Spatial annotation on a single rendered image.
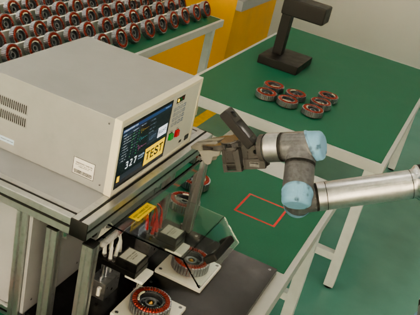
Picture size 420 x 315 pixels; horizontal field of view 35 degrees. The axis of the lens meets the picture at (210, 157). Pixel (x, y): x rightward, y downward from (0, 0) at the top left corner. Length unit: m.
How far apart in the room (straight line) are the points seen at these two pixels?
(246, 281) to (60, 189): 0.69
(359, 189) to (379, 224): 2.52
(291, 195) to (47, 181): 0.59
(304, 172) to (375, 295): 2.05
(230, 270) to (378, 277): 1.79
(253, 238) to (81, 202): 0.85
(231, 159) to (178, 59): 3.81
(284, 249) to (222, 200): 0.32
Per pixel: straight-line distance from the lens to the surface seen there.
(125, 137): 1.59
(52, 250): 1.65
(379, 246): 4.06
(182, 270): 1.98
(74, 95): 1.64
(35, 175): 1.69
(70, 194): 1.63
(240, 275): 2.08
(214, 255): 1.61
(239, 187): 2.58
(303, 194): 1.62
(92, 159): 1.63
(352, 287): 3.61
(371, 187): 1.77
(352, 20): 6.91
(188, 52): 5.48
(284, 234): 2.38
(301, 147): 1.66
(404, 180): 1.79
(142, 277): 1.79
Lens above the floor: 1.96
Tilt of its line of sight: 26 degrees down
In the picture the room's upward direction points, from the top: 14 degrees clockwise
